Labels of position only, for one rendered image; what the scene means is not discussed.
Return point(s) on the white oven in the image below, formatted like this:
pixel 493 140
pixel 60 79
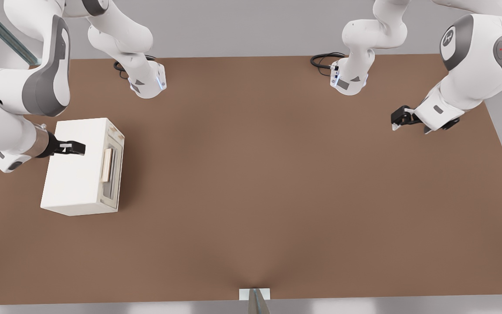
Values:
pixel 76 170

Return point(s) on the white oven door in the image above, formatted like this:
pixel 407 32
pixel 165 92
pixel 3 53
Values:
pixel 113 174

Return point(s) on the silver frame post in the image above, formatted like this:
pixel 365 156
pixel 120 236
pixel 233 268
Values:
pixel 255 301
pixel 5 32

